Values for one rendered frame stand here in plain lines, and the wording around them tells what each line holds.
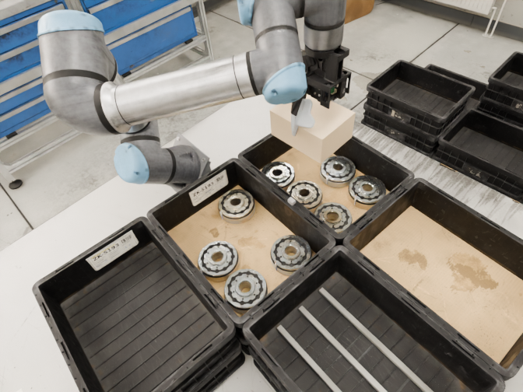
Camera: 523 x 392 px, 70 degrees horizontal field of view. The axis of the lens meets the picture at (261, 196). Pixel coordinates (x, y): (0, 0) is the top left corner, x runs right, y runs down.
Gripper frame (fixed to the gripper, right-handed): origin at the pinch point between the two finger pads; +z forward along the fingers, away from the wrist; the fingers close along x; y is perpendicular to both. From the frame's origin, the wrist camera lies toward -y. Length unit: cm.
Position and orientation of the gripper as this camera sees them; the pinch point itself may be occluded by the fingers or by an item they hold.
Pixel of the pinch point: (311, 119)
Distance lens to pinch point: 92.4
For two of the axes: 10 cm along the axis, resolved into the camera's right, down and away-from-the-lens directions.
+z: 0.7, 6.3, 7.7
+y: 7.1, 5.1, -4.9
